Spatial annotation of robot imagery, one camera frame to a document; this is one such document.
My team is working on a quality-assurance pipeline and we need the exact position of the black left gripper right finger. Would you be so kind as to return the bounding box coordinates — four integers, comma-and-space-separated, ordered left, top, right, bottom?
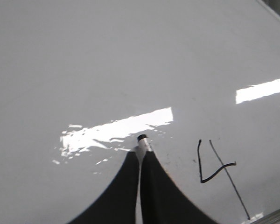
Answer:
140, 152, 215, 224

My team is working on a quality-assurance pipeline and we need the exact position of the white whiteboard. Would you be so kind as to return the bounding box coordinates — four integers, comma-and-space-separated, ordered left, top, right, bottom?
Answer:
0, 0, 280, 224

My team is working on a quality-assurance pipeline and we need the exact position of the white whiteboard marker pen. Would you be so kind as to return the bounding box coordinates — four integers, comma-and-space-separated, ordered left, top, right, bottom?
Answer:
134, 134, 152, 224

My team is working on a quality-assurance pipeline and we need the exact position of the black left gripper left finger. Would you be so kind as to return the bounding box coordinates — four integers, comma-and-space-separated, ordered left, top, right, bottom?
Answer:
70, 152, 139, 224

